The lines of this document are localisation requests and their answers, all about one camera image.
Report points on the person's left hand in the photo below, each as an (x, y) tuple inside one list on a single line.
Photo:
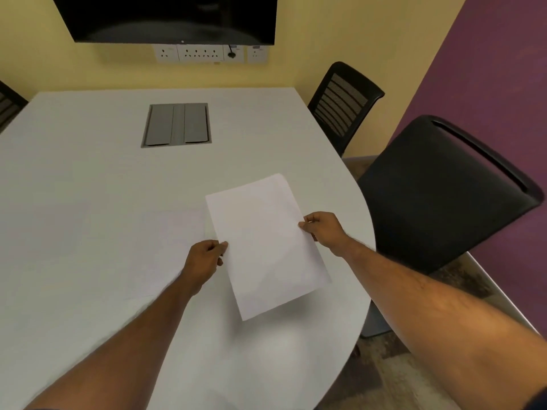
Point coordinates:
[(201, 262)]

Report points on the person's right hand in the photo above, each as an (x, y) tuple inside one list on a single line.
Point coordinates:
[(324, 230)]

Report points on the person's right thumb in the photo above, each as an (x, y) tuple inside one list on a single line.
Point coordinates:
[(308, 226)]

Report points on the person's left thumb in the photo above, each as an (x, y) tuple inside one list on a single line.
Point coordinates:
[(217, 250)]

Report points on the white paper sheet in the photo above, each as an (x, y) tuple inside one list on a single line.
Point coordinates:
[(267, 247), (164, 251)]

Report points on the person's left forearm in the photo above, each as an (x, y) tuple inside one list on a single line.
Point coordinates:
[(119, 341)]

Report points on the person's right forearm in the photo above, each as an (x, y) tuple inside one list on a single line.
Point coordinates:
[(440, 324)]

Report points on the black mesh office chair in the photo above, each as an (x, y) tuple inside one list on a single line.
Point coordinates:
[(8, 104), (342, 106)]

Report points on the black padded office chair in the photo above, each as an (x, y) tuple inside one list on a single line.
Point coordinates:
[(436, 196)]

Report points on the black power plug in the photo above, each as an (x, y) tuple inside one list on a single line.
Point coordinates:
[(231, 52)]

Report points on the white wall socket panel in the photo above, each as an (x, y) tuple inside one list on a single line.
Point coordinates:
[(211, 53)]

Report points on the black wall television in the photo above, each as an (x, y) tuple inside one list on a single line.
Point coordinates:
[(166, 16)]

